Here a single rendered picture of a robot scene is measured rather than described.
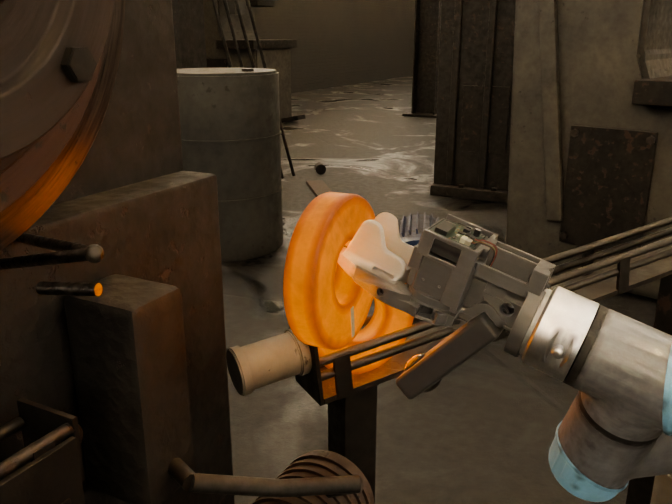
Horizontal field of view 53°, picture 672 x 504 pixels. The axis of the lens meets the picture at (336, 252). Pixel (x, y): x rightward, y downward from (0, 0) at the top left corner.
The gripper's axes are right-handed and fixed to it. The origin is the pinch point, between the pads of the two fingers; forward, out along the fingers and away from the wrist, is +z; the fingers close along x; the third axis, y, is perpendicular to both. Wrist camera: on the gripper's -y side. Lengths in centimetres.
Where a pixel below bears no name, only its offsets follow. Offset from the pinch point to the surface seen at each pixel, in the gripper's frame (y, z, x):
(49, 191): 3.0, 17.9, 19.9
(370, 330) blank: -16.3, -0.9, -17.9
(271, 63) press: -112, 402, -659
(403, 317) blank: -13.6, -4.0, -20.2
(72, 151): 5.9, 18.7, 17.2
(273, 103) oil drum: -45, 138, -223
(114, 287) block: -10.4, 19.1, 8.9
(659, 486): -24, -42, -30
